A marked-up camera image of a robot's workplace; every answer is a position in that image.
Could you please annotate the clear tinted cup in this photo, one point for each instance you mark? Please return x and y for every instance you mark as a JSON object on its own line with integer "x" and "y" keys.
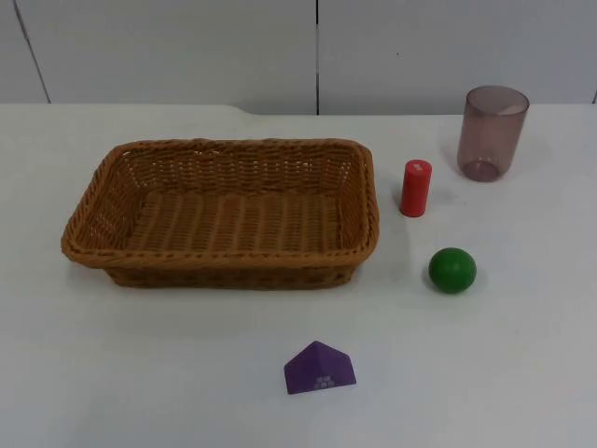
{"x": 492, "y": 135}

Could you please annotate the brown wicker basket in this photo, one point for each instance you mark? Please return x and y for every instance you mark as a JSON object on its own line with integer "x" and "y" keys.
{"x": 233, "y": 219}

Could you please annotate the purple triangular block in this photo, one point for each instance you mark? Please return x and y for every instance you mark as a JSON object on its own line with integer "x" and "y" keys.
{"x": 319, "y": 371}

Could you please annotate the red cylinder block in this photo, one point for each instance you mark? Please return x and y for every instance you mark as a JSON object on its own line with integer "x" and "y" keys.
{"x": 415, "y": 189}

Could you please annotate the green ball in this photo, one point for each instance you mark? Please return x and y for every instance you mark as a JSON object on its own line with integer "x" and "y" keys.
{"x": 452, "y": 270}

